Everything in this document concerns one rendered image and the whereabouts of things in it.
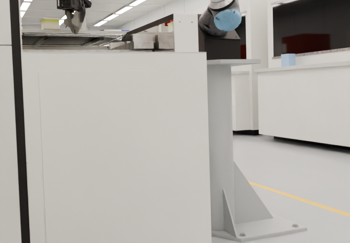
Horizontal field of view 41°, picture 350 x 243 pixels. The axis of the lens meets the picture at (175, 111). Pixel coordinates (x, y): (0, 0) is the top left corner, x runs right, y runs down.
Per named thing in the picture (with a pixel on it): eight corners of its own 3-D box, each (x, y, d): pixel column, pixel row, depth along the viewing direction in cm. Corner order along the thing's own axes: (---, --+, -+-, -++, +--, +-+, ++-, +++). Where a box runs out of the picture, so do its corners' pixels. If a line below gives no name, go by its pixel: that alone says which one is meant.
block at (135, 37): (133, 41, 175) (132, 33, 174) (130, 42, 178) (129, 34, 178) (152, 41, 178) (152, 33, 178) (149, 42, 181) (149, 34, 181)
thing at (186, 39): (174, 53, 162) (173, 12, 161) (127, 63, 212) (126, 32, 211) (199, 53, 165) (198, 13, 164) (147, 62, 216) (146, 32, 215)
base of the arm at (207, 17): (225, 20, 229) (232, 2, 223) (230, 38, 219) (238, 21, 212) (196, 14, 225) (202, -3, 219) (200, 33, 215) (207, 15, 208)
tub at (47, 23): (44, 32, 208) (43, 17, 207) (40, 34, 214) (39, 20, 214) (60, 33, 211) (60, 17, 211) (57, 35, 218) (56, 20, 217)
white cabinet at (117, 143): (29, 325, 139) (16, 52, 135) (9, 235, 228) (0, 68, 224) (217, 283, 165) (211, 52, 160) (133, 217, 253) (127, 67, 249)
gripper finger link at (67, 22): (61, 34, 183) (60, 11, 183) (71, 35, 189) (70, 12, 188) (67, 34, 182) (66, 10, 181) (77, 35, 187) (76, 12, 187)
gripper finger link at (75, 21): (67, 34, 182) (66, 10, 181) (77, 35, 187) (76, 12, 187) (74, 33, 181) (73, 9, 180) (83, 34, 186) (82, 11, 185)
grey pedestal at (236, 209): (257, 209, 261) (254, 63, 257) (307, 230, 220) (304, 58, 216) (173, 221, 242) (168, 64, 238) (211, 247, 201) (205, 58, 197)
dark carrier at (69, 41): (23, 35, 158) (23, 33, 158) (15, 45, 189) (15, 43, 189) (120, 36, 171) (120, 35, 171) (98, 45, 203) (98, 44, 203)
